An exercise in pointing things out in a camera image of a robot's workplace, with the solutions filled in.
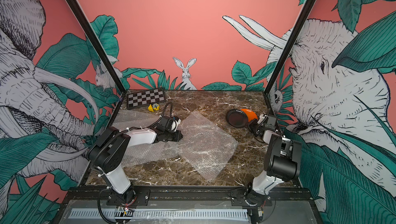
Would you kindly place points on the black right frame post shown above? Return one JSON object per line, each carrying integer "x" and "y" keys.
{"x": 306, "y": 9}

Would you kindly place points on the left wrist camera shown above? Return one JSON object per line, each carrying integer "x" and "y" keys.
{"x": 176, "y": 122}

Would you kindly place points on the bubble plate bundle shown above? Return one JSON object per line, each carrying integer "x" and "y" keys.
{"x": 205, "y": 146}

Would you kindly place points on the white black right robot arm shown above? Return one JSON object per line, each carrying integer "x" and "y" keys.
{"x": 282, "y": 161}

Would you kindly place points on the black frame post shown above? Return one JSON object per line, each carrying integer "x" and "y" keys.
{"x": 306, "y": 9}
{"x": 92, "y": 37}

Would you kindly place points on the black white chessboard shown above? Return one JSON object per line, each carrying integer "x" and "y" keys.
{"x": 145, "y": 98}

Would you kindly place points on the orange dinner plate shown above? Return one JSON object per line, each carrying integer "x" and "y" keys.
{"x": 250, "y": 114}

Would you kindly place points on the small yellow toy block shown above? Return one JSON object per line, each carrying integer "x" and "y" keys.
{"x": 154, "y": 107}

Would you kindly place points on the black left frame post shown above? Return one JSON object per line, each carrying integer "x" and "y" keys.
{"x": 92, "y": 37}

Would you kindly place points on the white slotted cable duct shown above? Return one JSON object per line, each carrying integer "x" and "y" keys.
{"x": 143, "y": 214}

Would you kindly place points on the black dinner plate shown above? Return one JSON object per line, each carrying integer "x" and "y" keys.
{"x": 237, "y": 118}

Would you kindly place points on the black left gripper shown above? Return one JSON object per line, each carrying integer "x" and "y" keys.
{"x": 178, "y": 136}

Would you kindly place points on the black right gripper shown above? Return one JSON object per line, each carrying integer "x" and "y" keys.
{"x": 251, "y": 125}

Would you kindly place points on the clear bubble wrap sheet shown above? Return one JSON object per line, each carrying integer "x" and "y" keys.
{"x": 130, "y": 118}

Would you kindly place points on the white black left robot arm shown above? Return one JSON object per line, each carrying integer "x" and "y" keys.
{"x": 115, "y": 179}

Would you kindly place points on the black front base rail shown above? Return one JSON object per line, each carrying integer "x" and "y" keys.
{"x": 144, "y": 195}

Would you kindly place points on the pink bubble bundle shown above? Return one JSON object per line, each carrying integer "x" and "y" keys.
{"x": 134, "y": 146}

